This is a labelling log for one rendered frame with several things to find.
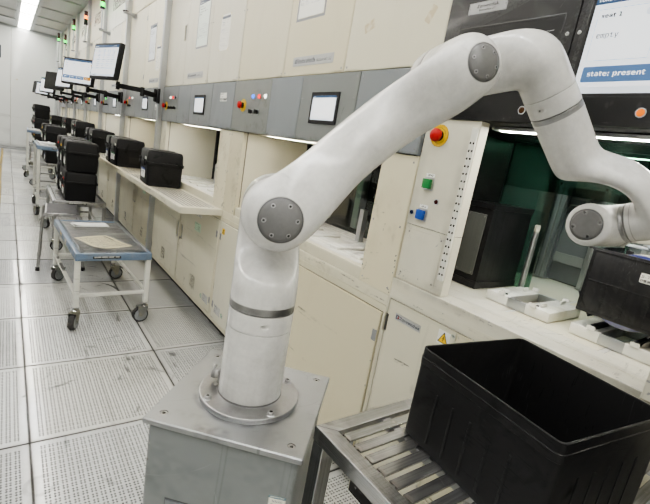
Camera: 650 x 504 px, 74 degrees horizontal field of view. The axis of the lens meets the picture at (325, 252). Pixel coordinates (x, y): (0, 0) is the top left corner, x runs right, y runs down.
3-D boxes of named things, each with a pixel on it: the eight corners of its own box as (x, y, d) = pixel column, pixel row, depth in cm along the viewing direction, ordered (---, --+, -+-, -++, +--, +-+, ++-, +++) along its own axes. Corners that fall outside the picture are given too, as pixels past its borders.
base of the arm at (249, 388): (179, 409, 75) (190, 310, 71) (222, 361, 94) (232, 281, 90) (283, 436, 73) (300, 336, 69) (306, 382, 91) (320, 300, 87)
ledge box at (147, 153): (135, 179, 332) (138, 145, 326) (173, 183, 347) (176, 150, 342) (143, 185, 307) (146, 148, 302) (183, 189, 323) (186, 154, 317)
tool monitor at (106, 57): (88, 90, 345) (90, 42, 337) (153, 103, 375) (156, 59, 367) (96, 89, 313) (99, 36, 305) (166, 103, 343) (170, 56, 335)
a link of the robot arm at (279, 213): (269, 250, 82) (274, 275, 66) (227, 200, 78) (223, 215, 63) (476, 87, 81) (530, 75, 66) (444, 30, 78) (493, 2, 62)
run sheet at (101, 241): (71, 237, 271) (71, 235, 270) (106, 235, 290) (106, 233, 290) (98, 249, 255) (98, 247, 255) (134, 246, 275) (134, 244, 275)
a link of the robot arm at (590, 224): (638, 203, 88) (589, 210, 95) (613, 198, 80) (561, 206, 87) (642, 244, 87) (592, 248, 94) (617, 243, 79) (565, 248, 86)
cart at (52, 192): (38, 226, 450) (40, 181, 440) (95, 228, 482) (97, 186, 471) (44, 251, 377) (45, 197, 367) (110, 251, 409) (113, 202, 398)
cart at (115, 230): (46, 278, 318) (48, 215, 308) (121, 275, 351) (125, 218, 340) (67, 333, 246) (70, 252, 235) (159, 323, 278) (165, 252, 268)
